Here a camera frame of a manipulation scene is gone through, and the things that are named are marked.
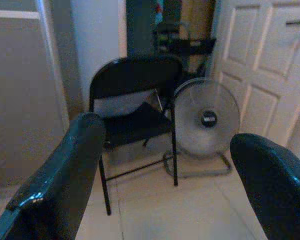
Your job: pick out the grey round floor fan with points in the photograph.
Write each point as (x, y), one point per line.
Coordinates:
(207, 120)

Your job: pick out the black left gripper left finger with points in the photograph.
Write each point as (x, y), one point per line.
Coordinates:
(52, 195)

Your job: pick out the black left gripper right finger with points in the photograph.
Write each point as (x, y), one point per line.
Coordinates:
(282, 200)

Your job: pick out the grey wardrobe door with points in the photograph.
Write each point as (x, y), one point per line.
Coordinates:
(20, 87)

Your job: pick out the white panelled door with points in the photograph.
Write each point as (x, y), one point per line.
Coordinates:
(265, 50)

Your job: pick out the black folding chair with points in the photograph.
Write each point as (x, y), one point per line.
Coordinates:
(135, 75)

